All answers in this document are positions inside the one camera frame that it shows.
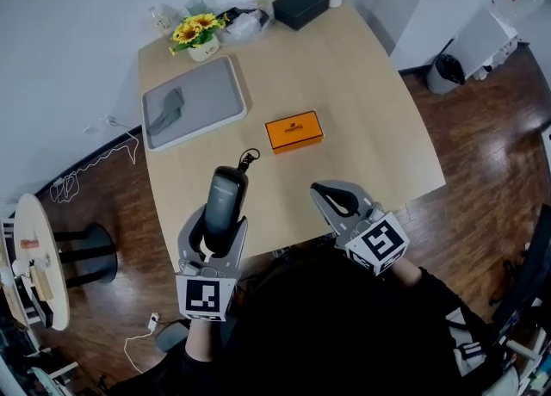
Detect clear plastic bag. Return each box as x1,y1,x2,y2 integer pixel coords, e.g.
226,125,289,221
214,0,276,46

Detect wooden block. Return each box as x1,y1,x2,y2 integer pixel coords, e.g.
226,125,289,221
28,263,55,300

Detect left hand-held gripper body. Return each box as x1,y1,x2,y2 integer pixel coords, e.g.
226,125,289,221
175,207,250,323

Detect grey cloth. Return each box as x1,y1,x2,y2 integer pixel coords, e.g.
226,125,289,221
146,87,186,137

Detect black telephone cord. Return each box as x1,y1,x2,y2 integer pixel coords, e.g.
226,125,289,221
238,147,261,174

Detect clear glass cup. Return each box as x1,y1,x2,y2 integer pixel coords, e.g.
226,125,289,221
185,0,216,19

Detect sunflower pot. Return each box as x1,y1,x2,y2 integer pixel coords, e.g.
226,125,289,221
168,13,227,63

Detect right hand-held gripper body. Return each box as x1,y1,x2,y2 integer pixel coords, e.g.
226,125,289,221
310,180,410,277

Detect white water dispenser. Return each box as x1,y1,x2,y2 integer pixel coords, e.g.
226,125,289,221
447,6,520,81

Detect person's right forearm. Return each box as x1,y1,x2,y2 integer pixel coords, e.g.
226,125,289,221
389,258,424,288

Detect person's left forearm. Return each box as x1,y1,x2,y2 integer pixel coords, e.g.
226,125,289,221
184,319,225,363

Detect glass jar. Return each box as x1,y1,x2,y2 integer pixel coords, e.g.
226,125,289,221
148,3,177,37

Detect white charger with cable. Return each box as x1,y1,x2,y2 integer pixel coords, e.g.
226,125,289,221
123,312,161,374

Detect black round table base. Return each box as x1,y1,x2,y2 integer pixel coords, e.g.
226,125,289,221
53,222,119,288

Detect person's black clothing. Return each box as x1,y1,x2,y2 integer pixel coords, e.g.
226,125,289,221
107,251,517,396

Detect orange box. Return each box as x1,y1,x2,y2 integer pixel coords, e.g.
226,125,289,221
263,110,325,156

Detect black desk telephone handset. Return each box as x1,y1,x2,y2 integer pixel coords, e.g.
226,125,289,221
202,164,251,257

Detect wooden desk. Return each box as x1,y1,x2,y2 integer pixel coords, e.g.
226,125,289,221
137,0,447,270

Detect grey chair base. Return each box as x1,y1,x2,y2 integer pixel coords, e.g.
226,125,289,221
154,319,190,353

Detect round wooden side table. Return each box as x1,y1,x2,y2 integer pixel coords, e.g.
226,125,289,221
12,193,71,331

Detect grey tray with white rim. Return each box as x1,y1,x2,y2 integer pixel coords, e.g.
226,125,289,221
140,55,250,153

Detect black box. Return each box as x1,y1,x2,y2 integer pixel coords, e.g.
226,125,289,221
271,0,331,32

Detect grey trash bin with black bag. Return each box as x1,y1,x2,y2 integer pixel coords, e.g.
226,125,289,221
425,53,467,96

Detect white cable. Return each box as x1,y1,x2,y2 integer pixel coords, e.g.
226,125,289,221
49,114,141,205

